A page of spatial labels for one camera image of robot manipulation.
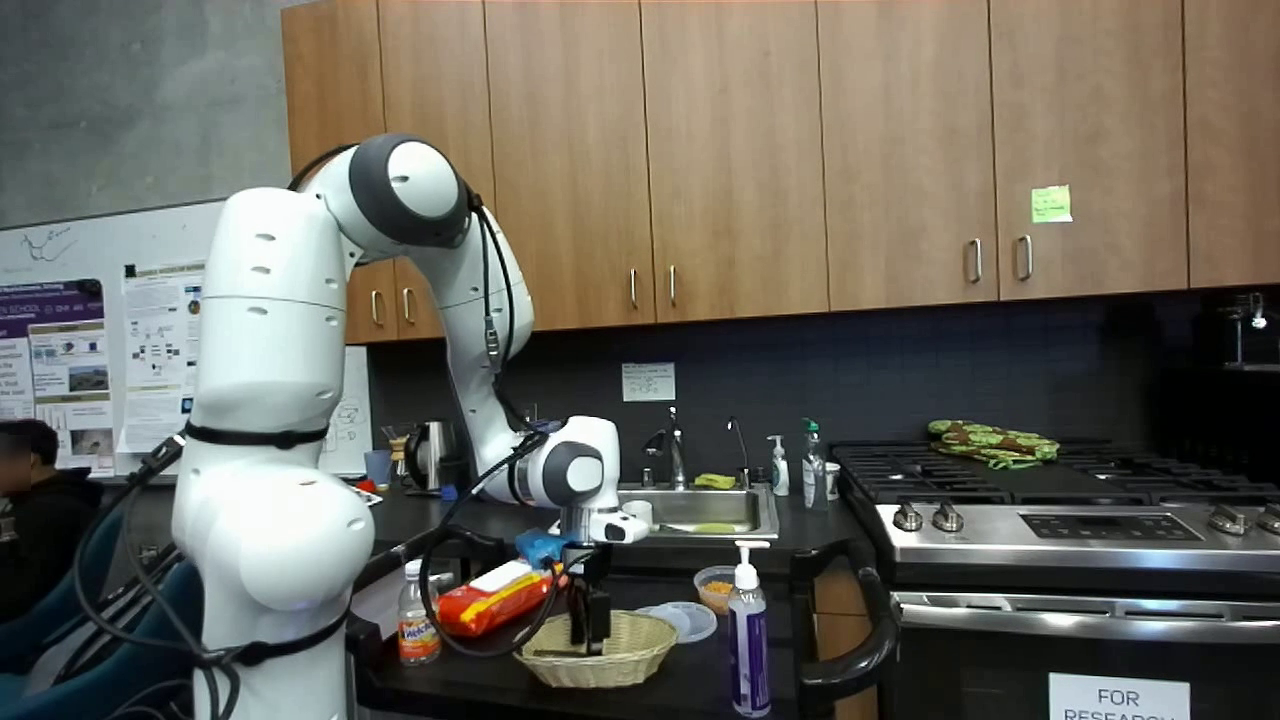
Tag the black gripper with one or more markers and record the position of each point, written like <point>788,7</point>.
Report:
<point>589,582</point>

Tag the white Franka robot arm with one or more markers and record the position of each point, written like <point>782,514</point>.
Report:
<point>267,344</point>

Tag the woven wicker basket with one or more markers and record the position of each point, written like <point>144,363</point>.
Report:
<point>641,656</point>

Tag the clear plastic lid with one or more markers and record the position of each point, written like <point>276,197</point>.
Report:
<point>685,623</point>

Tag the orange snack package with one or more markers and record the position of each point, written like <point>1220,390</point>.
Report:
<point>484,601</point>

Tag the small bowl with food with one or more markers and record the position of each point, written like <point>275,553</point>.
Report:
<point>714,584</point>

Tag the purple pump soap bottle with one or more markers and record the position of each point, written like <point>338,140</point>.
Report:
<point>751,654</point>

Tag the stainless steel sink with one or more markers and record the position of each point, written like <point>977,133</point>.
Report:
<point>706,514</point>

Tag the chrome sink faucet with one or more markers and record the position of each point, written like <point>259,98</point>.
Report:
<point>679,460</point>

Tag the yellow green sponge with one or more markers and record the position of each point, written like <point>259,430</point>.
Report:
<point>714,482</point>

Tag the white printed paper sheet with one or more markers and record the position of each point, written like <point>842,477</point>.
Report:
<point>377,606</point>

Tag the white soap dispenser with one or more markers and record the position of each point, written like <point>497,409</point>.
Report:
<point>776,471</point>

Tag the white paper backsplash sign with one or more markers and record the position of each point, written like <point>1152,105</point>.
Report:
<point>650,381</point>

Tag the clear spray bottle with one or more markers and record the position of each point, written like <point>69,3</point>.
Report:
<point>815,475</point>

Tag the small white container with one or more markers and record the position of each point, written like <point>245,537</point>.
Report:
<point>835,482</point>

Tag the green patterned cloth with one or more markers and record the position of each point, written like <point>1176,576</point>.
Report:
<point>994,444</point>

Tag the blue office chair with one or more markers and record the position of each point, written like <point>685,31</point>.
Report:
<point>123,654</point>

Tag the stainless steel gas stove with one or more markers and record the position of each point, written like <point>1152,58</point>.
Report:
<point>1066,532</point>

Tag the white diagram poster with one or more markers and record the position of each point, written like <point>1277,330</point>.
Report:
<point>163,355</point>

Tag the white stove research sign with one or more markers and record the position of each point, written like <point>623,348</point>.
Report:
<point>1122,697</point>

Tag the seated person dark clothes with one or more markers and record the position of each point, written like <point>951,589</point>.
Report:
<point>41,532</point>

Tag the purple research poster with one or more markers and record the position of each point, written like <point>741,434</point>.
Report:
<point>55,374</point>

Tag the green sticky note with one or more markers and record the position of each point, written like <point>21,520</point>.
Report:
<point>1051,204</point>

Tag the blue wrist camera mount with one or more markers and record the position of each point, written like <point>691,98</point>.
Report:
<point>545,550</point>

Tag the wooden wall cabinets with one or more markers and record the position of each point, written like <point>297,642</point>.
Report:
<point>801,145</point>

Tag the dark wall fixture with bulb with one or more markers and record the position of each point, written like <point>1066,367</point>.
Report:
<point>1253,325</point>

